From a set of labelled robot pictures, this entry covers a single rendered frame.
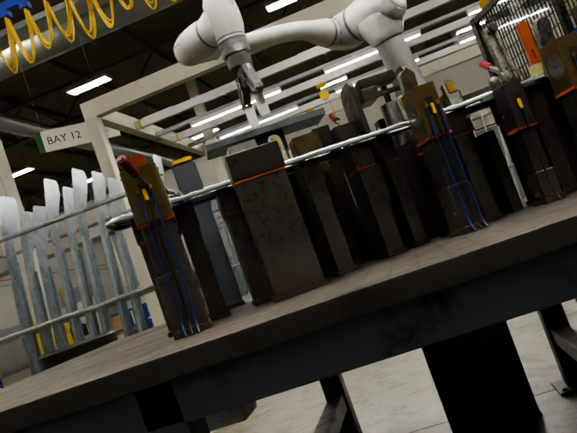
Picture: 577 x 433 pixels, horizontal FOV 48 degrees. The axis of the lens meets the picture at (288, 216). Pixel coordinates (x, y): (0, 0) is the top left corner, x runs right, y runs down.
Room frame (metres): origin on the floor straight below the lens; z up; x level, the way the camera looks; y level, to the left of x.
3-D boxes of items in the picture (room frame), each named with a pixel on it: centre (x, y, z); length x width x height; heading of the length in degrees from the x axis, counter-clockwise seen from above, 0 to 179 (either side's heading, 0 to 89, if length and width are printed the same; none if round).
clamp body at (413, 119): (1.47, -0.38, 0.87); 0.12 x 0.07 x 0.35; 8
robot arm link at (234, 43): (1.93, -0.02, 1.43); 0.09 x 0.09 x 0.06
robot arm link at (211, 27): (1.94, -0.01, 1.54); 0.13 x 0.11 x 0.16; 46
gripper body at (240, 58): (1.93, -0.02, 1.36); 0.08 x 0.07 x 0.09; 17
